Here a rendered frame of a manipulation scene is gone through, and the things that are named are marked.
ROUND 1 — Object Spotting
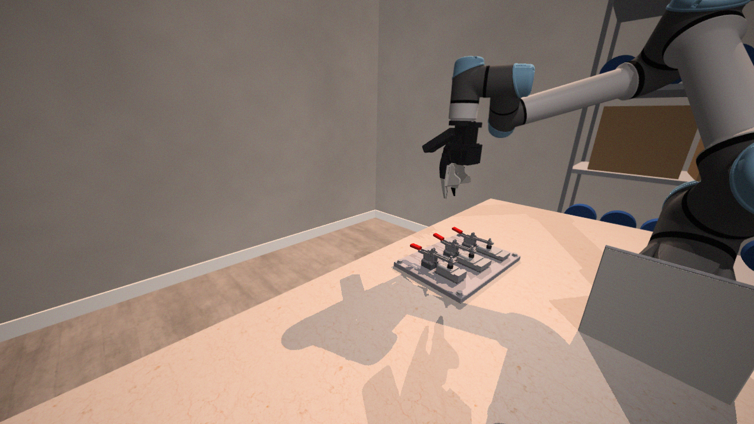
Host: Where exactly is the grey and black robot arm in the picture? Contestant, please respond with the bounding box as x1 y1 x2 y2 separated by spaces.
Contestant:
449 0 754 281

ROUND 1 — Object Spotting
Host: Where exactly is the grey toggle clamp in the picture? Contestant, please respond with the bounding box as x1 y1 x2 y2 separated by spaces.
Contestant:
452 227 494 249

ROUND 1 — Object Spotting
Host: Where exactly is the toggle clamp with red handle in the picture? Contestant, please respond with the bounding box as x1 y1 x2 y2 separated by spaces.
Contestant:
433 233 477 258
410 243 456 270

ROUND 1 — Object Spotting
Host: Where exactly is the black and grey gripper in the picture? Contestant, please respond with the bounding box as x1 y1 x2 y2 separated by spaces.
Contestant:
439 121 482 198

